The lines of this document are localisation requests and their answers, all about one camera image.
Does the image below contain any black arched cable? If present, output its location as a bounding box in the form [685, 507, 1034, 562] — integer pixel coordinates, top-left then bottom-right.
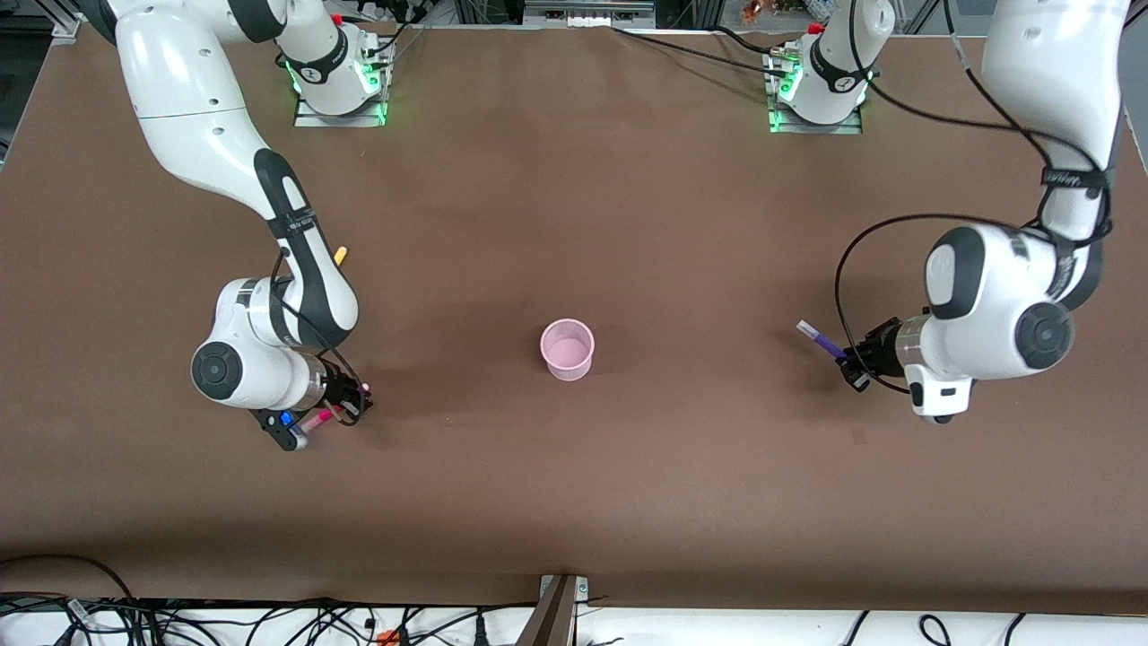
[0, 554, 137, 646]

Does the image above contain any short black base cable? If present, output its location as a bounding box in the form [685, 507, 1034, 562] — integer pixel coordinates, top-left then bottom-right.
[713, 25, 781, 57]

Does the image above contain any pink mesh pen holder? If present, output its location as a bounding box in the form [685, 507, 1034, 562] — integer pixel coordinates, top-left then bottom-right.
[539, 318, 596, 382]

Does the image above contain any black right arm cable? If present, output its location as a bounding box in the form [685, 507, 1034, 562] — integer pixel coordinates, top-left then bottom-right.
[268, 247, 370, 424]

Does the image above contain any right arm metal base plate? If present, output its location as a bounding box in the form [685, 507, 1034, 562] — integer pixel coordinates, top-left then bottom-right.
[294, 61, 389, 128]

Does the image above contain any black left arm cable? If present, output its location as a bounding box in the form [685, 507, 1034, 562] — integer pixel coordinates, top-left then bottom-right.
[833, 0, 1115, 397]

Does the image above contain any purple marker pen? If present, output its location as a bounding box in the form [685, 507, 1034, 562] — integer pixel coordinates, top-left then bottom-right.
[796, 320, 849, 362]

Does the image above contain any aluminium camera post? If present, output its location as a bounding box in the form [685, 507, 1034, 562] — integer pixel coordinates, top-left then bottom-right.
[516, 574, 589, 646]

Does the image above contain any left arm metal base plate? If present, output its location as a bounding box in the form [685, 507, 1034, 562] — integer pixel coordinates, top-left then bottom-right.
[769, 49, 864, 135]

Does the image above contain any pink marker pen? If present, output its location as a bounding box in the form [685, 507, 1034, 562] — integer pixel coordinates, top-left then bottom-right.
[300, 383, 371, 432]

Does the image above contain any long black base cable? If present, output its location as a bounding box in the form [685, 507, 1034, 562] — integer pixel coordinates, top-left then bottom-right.
[613, 27, 790, 78]

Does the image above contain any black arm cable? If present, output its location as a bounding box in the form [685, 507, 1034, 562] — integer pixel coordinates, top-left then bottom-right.
[833, 0, 1115, 397]
[268, 247, 370, 424]

